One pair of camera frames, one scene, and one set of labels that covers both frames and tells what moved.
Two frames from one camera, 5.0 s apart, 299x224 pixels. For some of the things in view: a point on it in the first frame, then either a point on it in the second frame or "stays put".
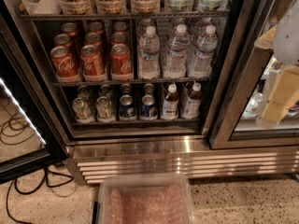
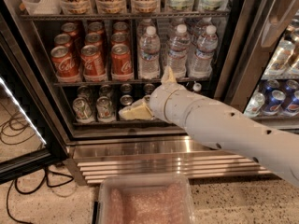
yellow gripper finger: [283, 94] to [138, 110]
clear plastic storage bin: [144, 199] stays put
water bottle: [149, 54] stays put
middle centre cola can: [92, 38] stays put
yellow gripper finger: [266, 40] to [168, 76]
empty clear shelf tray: [44, 0] stays put
